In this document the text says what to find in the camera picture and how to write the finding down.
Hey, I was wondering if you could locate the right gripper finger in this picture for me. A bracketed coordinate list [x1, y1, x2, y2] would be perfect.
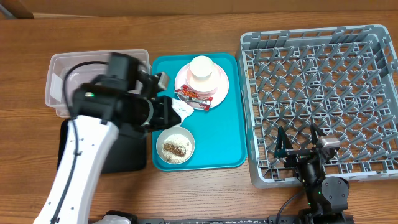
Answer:
[274, 126, 293, 158]
[310, 124, 325, 145]

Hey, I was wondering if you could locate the white napkin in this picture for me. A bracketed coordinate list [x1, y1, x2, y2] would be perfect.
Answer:
[172, 98, 194, 126]

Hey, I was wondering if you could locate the grey bowl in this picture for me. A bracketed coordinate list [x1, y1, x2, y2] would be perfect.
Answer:
[156, 126, 195, 165]

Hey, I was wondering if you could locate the red snack wrapper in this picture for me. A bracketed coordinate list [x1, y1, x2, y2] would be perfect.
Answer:
[175, 85, 213, 111]

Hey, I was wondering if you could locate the brown food piece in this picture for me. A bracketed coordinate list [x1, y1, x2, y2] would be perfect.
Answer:
[163, 143, 186, 157]

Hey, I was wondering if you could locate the white rice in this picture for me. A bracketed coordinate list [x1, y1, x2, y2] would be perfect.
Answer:
[162, 134, 193, 164]

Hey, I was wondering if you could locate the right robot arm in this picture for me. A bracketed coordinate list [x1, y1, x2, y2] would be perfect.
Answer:
[274, 124, 354, 223]

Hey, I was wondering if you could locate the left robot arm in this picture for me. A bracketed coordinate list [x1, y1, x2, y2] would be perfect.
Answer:
[34, 52, 181, 223]

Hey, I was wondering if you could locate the grey dishwasher rack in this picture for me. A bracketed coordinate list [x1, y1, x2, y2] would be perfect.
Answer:
[237, 24, 397, 189]

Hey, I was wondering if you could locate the teal serving tray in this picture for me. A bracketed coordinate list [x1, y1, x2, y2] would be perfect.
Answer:
[152, 53, 247, 171]

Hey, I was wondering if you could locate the pink bowl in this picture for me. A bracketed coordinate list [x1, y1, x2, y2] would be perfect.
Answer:
[186, 64, 221, 93]

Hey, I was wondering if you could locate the black tray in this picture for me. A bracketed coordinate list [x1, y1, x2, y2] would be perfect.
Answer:
[57, 116, 146, 175]

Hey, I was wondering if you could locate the white round plate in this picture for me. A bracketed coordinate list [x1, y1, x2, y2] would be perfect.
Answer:
[174, 63, 229, 108]

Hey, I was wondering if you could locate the white cup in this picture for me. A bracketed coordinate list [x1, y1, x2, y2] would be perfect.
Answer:
[190, 55, 214, 78]

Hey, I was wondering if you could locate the clear plastic bin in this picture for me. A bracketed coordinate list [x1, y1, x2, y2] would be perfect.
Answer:
[45, 49, 152, 118]

